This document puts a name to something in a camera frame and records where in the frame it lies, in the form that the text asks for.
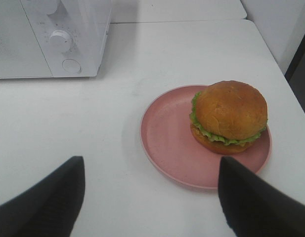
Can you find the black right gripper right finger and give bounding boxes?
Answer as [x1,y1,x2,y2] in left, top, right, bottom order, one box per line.
[218,156,305,237]

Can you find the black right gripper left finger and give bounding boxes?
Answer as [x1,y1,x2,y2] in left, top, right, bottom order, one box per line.
[0,156,85,237]

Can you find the round white door release button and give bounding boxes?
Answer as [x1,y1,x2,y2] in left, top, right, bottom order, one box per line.
[62,59,81,74]

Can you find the white microwave door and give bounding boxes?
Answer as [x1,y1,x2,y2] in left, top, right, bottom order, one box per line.
[0,0,52,79]

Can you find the pink round plate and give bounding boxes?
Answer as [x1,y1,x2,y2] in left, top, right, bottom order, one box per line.
[140,84,272,190]

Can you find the lower white microwave knob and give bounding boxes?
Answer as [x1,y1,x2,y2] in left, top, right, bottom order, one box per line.
[49,30,73,53]

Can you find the burger with lettuce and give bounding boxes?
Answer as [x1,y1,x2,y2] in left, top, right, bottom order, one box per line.
[189,80,268,155]

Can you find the white microwave knob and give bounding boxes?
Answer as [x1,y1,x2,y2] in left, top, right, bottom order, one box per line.
[44,0,60,15]
[49,30,73,53]

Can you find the white microwave oven body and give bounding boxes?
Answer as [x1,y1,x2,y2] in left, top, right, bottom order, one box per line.
[0,0,112,79]

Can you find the upper white microwave knob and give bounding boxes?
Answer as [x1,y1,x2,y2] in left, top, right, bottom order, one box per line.
[44,0,60,15]

